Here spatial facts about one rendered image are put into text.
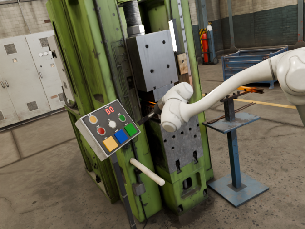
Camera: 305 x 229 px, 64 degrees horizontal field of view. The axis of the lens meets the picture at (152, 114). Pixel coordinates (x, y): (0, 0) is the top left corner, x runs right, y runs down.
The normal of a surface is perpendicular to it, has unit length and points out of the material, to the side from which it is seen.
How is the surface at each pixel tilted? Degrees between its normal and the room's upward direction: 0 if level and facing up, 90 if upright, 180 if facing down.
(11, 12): 90
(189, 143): 90
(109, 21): 90
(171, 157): 90
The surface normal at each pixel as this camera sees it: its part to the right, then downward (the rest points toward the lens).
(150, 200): 0.52, 0.18
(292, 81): -0.38, 0.27
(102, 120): 0.61, -0.44
